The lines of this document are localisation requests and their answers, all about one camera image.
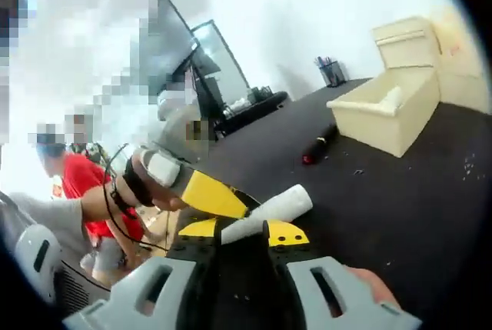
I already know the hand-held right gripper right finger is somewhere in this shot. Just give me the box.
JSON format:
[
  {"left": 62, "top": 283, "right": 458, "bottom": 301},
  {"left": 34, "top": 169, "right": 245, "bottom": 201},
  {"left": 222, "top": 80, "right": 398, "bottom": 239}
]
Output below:
[{"left": 261, "top": 219, "right": 424, "bottom": 330}]

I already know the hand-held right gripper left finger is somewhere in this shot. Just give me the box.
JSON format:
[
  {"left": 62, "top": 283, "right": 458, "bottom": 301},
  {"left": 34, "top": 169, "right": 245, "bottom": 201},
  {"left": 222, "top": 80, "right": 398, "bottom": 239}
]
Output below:
[{"left": 61, "top": 217, "right": 226, "bottom": 330}]

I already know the white cosmetic tube bottle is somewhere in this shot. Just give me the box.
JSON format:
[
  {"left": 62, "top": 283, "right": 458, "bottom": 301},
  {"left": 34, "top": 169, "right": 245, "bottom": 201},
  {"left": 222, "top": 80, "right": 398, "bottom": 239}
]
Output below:
[
  {"left": 221, "top": 185, "right": 314, "bottom": 245},
  {"left": 378, "top": 85, "right": 404, "bottom": 115}
]

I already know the cream plastic drawer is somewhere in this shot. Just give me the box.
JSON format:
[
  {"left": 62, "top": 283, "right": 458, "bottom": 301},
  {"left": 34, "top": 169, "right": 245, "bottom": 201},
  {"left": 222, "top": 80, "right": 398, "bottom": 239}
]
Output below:
[
  {"left": 372, "top": 17, "right": 437, "bottom": 68},
  {"left": 326, "top": 70, "right": 441, "bottom": 158}
]

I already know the cream desktop drawer organizer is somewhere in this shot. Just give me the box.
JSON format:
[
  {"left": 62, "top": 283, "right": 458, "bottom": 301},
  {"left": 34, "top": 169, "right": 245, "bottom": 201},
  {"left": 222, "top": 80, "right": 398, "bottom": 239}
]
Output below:
[{"left": 371, "top": 6, "right": 487, "bottom": 115}]

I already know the person's right hand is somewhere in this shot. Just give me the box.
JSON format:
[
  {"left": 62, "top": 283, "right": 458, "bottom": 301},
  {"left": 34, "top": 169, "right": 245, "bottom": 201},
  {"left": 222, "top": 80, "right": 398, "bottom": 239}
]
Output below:
[{"left": 344, "top": 266, "right": 400, "bottom": 308}]

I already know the person's left hand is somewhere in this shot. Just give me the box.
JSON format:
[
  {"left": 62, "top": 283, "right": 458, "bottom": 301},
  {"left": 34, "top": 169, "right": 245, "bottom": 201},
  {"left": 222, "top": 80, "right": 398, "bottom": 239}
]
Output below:
[{"left": 122, "top": 155, "right": 186, "bottom": 212}]

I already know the person in grey shirt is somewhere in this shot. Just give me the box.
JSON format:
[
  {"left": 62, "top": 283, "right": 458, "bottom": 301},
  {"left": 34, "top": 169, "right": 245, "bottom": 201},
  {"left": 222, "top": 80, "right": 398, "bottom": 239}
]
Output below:
[{"left": 0, "top": 189, "right": 89, "bottom": 265}]

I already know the black mesh pen holder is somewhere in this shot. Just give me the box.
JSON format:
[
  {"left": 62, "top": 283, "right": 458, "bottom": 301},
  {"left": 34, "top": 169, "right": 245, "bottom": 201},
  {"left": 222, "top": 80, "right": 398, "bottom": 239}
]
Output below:
[{"left": 314, "top": 55, "right": 350, "bottom": 88}]

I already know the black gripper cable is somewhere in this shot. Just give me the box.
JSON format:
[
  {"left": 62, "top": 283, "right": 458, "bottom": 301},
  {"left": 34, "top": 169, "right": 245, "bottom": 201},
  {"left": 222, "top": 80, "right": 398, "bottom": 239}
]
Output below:
[{"left": 103, "top": 144, "right": 170, "bottom": 252}]

